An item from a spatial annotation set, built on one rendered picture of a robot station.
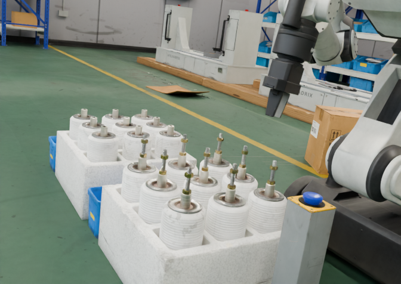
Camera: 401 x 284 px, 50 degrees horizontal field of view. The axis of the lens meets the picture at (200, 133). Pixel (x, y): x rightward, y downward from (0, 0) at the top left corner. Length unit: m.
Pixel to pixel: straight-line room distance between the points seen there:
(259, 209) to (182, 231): 0.22
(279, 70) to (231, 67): 3.38
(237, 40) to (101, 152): 3.13
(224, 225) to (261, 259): 0.13
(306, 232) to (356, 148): 0.30
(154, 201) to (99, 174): 0.39
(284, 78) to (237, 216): 0.32
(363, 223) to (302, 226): 0.38
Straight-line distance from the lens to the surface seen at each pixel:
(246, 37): 4.39
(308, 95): 3.47
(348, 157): 1.09
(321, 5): 0.96
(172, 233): 0.92
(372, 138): 1.10
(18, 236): 1.32
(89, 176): 1.34
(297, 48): 0.95
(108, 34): 7.52
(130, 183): 1.10
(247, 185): 1.12
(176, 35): 5.54
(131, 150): 1.40
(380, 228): 1.22
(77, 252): 1.23
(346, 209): 1.27
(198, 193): 1.05
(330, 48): 1.12
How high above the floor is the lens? 0.64
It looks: 15 degrees down
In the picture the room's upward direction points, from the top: 8 degrees clockwise
